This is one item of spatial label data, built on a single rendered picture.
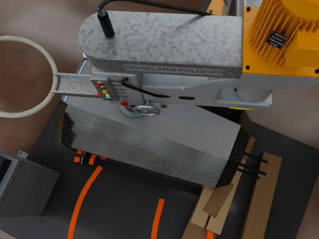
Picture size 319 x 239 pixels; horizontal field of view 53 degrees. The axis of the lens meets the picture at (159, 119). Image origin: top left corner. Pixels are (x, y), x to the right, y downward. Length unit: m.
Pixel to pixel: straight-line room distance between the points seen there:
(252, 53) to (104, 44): 0.57
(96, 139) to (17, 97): 1.35
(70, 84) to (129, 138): 0.52
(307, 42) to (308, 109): 2.21
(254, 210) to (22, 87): 2.41
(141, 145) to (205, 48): 1.03
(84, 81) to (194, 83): 0.74
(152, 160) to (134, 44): 1.06
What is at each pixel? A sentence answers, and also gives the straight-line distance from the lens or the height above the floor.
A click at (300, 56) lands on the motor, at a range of 1.08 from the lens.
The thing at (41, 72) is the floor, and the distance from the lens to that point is 3.40.
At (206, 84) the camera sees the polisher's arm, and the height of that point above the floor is 1.51.
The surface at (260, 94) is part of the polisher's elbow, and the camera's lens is 1.58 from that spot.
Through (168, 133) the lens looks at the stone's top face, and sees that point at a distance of 2.05.
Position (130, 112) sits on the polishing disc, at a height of 0.92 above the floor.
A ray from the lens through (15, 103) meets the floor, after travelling 3.39.
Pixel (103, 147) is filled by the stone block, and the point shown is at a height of 0.69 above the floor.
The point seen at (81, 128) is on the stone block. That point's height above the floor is 0.76.
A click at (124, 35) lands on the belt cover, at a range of 1.32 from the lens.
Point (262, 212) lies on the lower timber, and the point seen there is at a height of 0.13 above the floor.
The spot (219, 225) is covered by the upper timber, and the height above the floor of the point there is 0.25.
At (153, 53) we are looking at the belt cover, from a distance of 1.27.
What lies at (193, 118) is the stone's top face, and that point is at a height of 0.87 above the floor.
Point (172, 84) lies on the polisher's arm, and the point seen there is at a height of 1.44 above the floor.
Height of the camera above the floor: 2.86
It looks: 74 degrees down
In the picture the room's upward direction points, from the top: 10 degrees counter-clockwise
